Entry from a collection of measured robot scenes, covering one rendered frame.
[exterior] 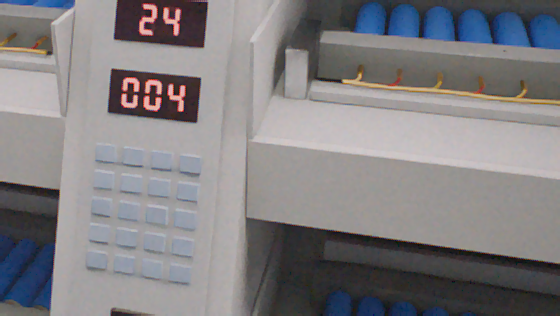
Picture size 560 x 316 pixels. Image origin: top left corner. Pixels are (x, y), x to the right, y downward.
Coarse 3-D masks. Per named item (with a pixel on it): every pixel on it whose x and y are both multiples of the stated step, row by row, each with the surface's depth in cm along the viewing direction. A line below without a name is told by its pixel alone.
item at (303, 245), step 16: (320, 0) 54; (336, 0) 54; (0, 208) 61; (288, 224) 55; (288, 240) 55; (304, 240) 55; (320, 240) 55; (288, 256) 55; (304, 256) 55; (320, 256) 55; (288, 272) 55; (304, 272) 55; (512, 288) 52
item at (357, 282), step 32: (352, 256) 51; (384, 256) 50; (416, 256) 49; (448, 256) 49; (480, 256) 49; (288, 288) 52; (320, 288) 50; (352, 288) 49; (384, 288) 49; (416, 288) 49; (448, 288) 49; (480, 288) 48; (544, 288) 48
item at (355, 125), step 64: (384, 0) 48; (448, 0) 47; (512, 0) 46; (256, 64) 34; (320, 64) 41; (384, 64) 40; (448, 64) 39; (512, 64) 38; (256, 128) 36; (320, 128) 36; (384, 128) 36; (448, 128) 36; (512, 128) 36; (256, 192) 36; (320, 192) 35; (384, 192) 35; (448, 192) 34; (512, 192) 33; (512, 256) 34
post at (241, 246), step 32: (256, 0) 35; (224, 128) 36; (64, 160) 38; (224, 160) 36; (64, 192) 38; (224, 192) 36; (64, 224) 38; (224, 224) 36; (256, 224) 41; (64, 256) 38; (224, 256) 36; (256, 256) 42; (64, 288) 38; (224, 288) 36; (256, 288) 44
